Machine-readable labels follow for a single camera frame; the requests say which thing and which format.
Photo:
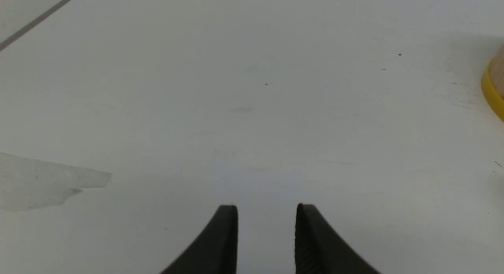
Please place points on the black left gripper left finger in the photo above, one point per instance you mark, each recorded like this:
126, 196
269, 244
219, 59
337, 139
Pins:
214, 250

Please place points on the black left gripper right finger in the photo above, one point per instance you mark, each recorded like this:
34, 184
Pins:
319, 249

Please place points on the yellow-rimmed bamboo steamer basket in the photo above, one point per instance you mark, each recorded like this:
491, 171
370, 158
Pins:
492, 83

